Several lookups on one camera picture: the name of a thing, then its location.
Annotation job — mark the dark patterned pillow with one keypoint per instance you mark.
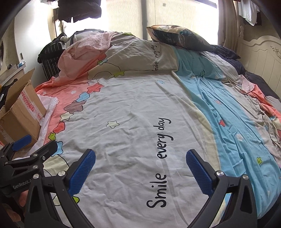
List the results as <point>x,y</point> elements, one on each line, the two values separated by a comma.
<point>178,36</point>

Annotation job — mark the brown cardboard box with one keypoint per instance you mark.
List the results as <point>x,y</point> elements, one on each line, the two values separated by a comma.
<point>22,112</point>

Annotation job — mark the pink crumpled blanket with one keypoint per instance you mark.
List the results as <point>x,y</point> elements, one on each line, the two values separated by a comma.
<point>86,48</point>

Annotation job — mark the cartoon printed bed sheet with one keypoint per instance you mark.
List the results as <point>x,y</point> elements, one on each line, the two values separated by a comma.
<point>141,106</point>

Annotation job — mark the white dresser desk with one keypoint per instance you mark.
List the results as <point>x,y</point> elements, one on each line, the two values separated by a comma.
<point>15,72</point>

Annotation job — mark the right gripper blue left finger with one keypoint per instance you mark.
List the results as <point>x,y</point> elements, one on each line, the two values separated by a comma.
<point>79,171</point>

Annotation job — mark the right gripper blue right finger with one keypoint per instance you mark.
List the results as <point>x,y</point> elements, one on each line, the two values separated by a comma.
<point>202,172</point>

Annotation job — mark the black striped suitcase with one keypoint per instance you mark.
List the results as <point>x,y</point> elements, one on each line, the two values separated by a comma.
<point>50,55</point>

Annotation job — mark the white plastic bag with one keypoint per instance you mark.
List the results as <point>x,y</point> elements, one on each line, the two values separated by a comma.
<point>50,105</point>

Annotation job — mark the clothes pile on bed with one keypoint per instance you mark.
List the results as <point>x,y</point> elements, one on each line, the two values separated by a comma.
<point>254,103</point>

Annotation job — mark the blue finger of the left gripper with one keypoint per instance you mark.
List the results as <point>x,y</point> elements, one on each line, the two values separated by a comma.
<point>21,143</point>

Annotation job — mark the cream bed headboard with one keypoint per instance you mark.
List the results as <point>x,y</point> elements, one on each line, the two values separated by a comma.
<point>262,57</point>

